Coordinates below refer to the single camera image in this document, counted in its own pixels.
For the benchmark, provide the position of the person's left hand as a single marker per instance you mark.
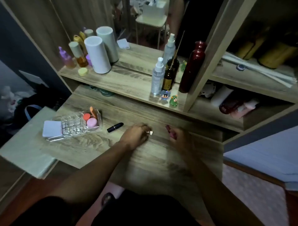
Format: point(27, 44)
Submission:
point(133, 137)

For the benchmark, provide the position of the person's right hand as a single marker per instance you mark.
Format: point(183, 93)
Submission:
point(182, 140)

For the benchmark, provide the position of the person's right fingers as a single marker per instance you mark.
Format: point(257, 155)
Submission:
point(173, 135)

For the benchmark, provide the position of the person's left fingers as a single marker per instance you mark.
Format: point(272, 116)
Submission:
point(145, 132)

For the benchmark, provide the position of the small white-capped vial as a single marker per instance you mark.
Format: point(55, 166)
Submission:
point(149, 133)

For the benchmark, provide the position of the dark pink lipstick tube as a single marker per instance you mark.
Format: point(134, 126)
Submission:
point(168, 130)

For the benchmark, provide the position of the person's left forearm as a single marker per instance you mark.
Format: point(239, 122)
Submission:
point(93, 172)

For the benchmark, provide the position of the person's right forearm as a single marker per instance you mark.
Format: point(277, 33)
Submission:
point(216, 188)

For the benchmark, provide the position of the wooden vanity desk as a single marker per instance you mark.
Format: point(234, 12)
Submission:
point(139, 163)

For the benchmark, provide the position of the black lipstick tube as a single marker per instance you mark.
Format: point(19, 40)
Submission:
point(115, 127)

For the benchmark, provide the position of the small green figurine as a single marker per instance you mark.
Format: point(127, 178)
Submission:
point(173, 100)

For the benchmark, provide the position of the small blue figurine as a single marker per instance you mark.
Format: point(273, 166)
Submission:
point(164, 95)

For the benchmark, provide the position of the pink round jar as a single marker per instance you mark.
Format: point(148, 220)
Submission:
point(92, 122)

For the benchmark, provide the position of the clear spray bottle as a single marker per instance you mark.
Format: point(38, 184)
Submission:
point(157, 78)

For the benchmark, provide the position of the brown reed diffuser bottle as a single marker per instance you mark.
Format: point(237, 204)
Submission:
point(168, 79)

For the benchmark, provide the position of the orange makeup sponge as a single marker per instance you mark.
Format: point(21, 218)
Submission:
point(93, 112)

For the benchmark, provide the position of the white patterned pouch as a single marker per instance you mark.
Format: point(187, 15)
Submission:
point(207, 89)

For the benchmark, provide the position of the teal round container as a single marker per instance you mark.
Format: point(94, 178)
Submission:
point(104, 92)

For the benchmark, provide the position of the white tube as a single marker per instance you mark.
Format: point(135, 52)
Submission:
point(221, 96)

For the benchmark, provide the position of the dark red lying bottle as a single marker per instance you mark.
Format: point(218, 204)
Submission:
point(229, 105)

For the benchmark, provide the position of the tall dark red bottle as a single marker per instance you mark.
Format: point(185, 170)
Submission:
point(192, 69)

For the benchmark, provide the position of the clear acrylic lipstick organizer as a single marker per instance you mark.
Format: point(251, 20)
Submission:
point(75, 127)

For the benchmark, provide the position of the person's black clothing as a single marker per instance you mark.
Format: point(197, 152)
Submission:
point(139, 209)

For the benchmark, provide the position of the small yellow round jar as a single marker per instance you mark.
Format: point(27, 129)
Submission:
point(82, 71)

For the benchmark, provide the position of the white cylinder container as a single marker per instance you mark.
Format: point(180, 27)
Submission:
point(97, 55)

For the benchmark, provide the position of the small purple jar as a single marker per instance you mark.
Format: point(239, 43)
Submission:
point(89, 60)

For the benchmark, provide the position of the white square compact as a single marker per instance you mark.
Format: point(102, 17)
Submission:
point(51, 128)

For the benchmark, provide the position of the small blue cap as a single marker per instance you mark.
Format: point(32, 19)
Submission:
point(240, 67)

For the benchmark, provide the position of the bed with light blue sheet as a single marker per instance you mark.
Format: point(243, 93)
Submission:
point(267, 158)

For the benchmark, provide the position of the amber bottle with white cap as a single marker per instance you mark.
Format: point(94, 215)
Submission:
point(78, 54)

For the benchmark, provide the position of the bundle of white rods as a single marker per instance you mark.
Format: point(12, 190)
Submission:
point(258, 69)

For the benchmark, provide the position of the purple dropper bottle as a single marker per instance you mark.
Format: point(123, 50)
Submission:
point(66, 57)

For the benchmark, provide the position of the mirror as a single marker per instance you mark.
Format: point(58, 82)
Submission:
point(139, 23)

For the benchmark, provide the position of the yellow cylinder containers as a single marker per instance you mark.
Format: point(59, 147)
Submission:
point(272, 52)

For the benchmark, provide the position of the plush toy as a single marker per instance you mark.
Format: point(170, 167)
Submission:
point(9, 97)

